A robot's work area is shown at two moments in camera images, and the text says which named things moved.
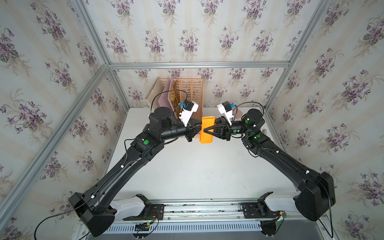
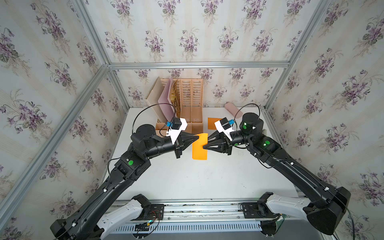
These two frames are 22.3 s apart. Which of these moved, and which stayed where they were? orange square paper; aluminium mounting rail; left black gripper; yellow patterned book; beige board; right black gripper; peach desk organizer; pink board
Moved: right black gripper; left black gripper; orange square paper
Stayed: yellow patterned book; beige board; aluminium mounting rail; peach desk organizer; pink board
